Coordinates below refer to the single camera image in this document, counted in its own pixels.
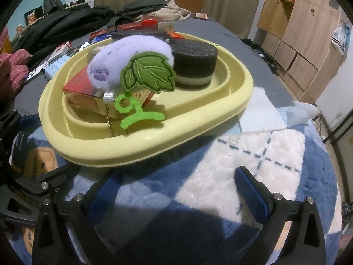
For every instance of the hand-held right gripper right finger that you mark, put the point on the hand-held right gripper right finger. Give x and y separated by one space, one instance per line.
252 196

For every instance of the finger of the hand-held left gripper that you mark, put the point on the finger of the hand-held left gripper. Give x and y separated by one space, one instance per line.
58 175
30 120

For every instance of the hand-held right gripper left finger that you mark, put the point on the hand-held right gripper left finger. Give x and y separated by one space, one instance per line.
107 187

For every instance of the large red carton box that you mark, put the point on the large red carton box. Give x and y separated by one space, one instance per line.
80 93

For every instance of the round metal tin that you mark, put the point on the round metal tin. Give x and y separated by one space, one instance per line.
95 55

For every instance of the yellow plastic tray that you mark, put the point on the yellow plastic tray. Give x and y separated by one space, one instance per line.
193 121

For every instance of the black foam sponge grey stripe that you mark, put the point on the black foam sponge grey stripe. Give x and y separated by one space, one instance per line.
193 58

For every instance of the blue white checked blanket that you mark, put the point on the blue white checked blanket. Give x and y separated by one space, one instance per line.
275 157

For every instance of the white card black print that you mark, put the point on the white card black print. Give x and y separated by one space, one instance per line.
33 73

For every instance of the maroon plaid cloth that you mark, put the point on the maroon plaid cloth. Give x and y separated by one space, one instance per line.
12 66

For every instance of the light blue case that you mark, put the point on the light blue case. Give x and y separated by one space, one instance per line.
56 67

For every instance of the red white small box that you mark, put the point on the red white small box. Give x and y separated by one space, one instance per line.
62 47

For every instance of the black framed picture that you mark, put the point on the black framed picture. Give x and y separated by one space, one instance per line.
34 15

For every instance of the black jacket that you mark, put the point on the black jacket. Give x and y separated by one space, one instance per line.
63 19

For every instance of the red flat box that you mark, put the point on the red flat box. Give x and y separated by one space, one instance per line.
99 32

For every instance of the black backpack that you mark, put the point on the black backpack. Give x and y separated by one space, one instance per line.
52 2

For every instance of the black case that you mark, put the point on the black case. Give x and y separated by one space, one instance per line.
266 59

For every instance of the dark clothes pile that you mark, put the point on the dark clothes pile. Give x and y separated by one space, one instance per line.
143 5

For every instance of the wooden wardrobe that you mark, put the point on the wooden wardrobe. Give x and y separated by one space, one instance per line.
303 33

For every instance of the white printed hanging bag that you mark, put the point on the white printed hanging bag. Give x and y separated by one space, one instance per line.
340 37

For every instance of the beige clothing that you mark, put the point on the beige clothing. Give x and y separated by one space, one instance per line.
176 12

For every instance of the copper coloured box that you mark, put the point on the copper coloured box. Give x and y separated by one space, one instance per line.
202 16

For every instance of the blue hanging bag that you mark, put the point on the blue hanging bag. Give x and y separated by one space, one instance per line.
346 25

